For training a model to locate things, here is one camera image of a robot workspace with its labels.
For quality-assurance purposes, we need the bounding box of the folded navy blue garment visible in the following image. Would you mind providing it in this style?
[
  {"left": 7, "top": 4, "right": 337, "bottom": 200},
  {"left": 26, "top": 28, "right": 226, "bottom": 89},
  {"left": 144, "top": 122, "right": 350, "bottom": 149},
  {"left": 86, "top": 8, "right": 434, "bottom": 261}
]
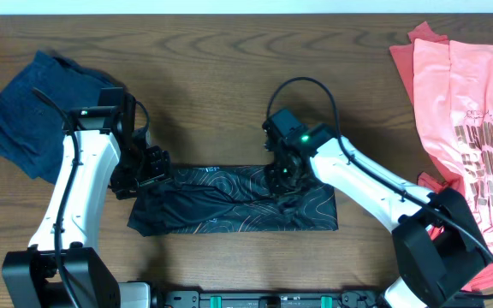
[{"left": 0, "top": 51, "right": 115, "bottom": 184}]

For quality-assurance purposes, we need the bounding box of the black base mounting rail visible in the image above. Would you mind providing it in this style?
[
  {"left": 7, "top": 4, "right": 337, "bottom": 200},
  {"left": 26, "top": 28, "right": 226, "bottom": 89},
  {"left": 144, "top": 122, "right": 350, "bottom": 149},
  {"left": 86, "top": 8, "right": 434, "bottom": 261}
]
[{"left": 117, "top": 280, "right": 384, "bottom": 308}]

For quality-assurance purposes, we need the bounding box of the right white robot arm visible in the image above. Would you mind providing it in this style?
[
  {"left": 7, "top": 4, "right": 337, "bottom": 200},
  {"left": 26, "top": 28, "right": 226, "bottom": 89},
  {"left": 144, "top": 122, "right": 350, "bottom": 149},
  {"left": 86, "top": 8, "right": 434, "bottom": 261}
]
[{"left": 263, "top": 110, "right": 490, "bottom": 307}]

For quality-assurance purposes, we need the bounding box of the black printed cycling jersey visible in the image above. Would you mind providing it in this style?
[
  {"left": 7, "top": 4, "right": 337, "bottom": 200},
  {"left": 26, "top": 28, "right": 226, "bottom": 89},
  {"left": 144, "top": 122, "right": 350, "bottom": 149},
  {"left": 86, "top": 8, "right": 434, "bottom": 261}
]
[{"left": 128, "top": 166, "right": 338, "bottom": 237}]

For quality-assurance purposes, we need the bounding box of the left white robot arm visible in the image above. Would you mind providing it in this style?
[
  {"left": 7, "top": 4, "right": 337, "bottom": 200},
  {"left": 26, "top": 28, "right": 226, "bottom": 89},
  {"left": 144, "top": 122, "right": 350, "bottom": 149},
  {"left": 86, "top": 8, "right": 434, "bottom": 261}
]
[{"left": 2, "top": 87, "right": 173, "bottom": 307}]

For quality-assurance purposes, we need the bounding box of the coral red t-shirt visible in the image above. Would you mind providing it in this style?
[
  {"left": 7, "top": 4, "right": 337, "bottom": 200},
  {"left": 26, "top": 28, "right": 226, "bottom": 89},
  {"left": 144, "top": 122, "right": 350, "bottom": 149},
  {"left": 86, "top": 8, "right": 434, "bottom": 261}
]
[{"left": 389, "top": 21, "right": 493, "bottom": 294}]

